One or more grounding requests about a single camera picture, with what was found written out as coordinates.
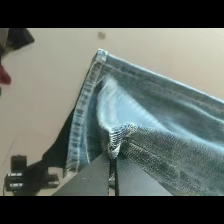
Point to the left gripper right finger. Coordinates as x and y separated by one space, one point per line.
136 181

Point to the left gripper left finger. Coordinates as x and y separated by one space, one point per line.
93 180

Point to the blue jeans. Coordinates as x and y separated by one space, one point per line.
156 113

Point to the black garment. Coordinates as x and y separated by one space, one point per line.
20 37

